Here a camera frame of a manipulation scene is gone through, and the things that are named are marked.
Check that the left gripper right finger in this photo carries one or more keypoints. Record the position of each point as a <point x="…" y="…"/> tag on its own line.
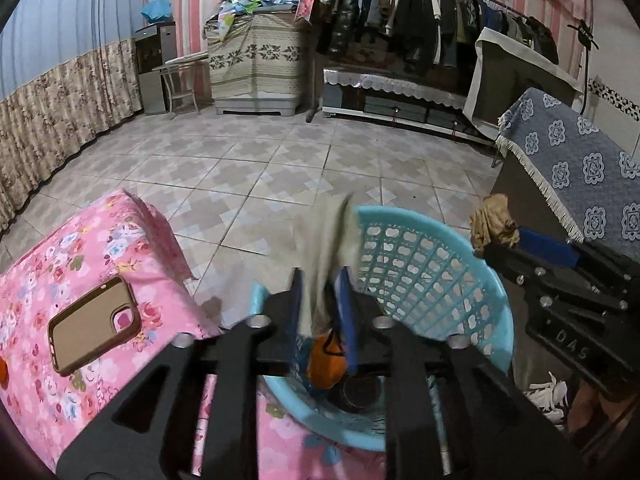
<point x="449" y="413"/>

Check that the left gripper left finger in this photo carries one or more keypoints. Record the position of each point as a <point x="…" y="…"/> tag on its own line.
<point x="147" y="431"/>

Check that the pile of bedding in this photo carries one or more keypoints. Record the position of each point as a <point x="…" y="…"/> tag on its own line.
<point x="255" y="0"/>

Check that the low tv stand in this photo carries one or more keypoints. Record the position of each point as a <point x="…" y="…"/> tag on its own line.
<point x="403" y="102"/>

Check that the blue patterned sofa cover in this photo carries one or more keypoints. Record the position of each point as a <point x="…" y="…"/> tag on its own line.
<point x="590" y="184"/>

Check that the white paper tissue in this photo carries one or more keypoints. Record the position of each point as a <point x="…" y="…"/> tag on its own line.
<point x="328" y="239"/>

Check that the brown wrapper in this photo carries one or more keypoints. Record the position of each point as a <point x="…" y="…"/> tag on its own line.
<point x="492" y="223"/>

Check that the water dispenser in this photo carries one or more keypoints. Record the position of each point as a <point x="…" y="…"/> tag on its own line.
<point x="154" y="45"/>

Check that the orange plastic bag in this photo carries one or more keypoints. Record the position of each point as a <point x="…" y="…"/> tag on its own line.
<point x="327" y="362"/>

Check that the small wooden stool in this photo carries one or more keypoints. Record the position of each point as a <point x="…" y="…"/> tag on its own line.
<point x="179" y="78"/>

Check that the black ribbed cup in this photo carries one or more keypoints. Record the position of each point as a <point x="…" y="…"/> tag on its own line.
<point x="356" y="393"/>

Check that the clothes rack with garments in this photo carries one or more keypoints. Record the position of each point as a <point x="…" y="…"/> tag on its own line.
<point x="433" y="40"/>

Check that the cloth covered chest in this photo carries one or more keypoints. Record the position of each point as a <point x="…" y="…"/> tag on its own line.
<point x="259" y="65"/>

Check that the pink floral tablecloth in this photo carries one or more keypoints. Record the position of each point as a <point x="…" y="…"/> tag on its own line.
<point x="109" y="370"/>

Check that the brown phone case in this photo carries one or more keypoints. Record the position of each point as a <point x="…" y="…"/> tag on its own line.
<point x="94" y="324"/>

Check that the blue floral curtain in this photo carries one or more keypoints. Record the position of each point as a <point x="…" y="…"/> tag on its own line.
<point x="67" y="75"/>

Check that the teal plastic basket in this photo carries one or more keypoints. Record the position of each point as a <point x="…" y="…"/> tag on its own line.
<point x="424" y="274"/>

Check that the blue covered plant pot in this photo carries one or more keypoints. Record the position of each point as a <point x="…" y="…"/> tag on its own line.
<point x="157" y="11"/>

